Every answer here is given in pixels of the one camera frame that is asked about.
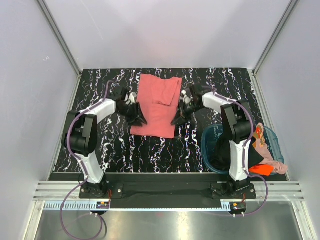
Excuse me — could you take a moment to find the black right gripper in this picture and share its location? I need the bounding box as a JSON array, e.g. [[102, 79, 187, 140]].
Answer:
[[171, 100, 203, 126]]

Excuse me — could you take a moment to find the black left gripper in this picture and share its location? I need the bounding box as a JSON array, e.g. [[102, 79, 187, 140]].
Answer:
[[117, 102, 148, 127]]

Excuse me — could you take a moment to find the salmon pink t-shirt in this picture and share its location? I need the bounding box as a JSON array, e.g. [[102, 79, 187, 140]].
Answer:
[[130, 74, 182, 139]]

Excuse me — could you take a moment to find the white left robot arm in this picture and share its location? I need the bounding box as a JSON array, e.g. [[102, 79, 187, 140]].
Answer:
[[61, 86, 147, 198]]

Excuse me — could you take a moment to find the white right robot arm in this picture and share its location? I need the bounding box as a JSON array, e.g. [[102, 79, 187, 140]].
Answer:
[[171, 84, 255, 199]]

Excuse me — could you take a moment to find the teal plastic laundry basket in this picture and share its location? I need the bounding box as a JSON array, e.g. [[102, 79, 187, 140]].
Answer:
[[201, 124, 286, 176]]

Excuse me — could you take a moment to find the black t-shirt in basket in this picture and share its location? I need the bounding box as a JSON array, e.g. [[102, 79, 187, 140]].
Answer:
[[209, 133, 264, 172]]

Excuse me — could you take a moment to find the patterned red yellow garment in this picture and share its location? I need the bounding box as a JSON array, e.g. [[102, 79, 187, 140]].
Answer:
[[252, 123, 267, 150]]

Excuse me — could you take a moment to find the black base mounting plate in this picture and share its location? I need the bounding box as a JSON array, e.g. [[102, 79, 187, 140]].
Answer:
[[79, 173, 257, 200]]

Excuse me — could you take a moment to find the orange garment in basket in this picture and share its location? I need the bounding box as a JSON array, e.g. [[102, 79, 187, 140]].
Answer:
[[249, 164, 274, 176]]

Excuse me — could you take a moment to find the pale pink garment in basket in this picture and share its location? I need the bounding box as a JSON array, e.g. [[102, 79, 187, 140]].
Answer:
[[255, 145, 288, 175]]

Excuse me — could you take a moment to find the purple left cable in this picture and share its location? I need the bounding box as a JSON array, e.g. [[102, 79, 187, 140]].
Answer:
[[59, 80, 120, 238]]

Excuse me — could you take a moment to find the purple cable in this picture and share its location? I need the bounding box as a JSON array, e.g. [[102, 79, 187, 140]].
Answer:
[[59, 80, 120, 238], [199, 85, 270, 216]]

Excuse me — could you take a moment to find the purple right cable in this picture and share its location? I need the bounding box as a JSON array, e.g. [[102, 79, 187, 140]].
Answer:
[[199, 85, 270, 216]]

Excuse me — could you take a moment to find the aluminium frame rail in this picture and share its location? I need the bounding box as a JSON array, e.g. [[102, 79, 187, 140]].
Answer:
[[33, 181, 304, 202]]

